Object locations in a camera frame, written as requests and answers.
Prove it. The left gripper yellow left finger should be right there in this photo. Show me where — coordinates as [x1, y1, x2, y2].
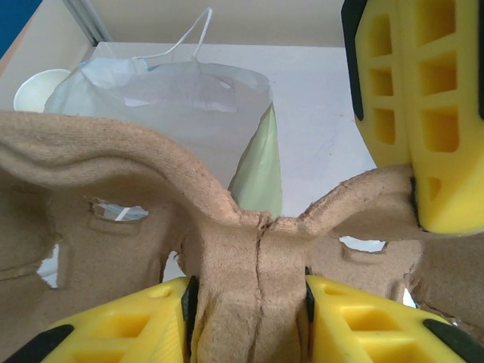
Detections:
[0, 275, 198, 363]

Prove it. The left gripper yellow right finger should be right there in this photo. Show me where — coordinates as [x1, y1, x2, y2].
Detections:
[304, 274, 484, 363]

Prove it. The brown pulp cup carrier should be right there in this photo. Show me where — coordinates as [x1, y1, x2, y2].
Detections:
[0, 111, 484, 363]

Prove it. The white and green paper bag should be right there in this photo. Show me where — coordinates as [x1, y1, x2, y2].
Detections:
[43, 7, 284, 219]

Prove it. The paper coffee cup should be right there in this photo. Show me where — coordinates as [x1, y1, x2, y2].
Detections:
[13, 67, 73, 114]

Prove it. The aluminium frame post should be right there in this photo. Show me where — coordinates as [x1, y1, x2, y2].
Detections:
[67, 0, 113, 45]

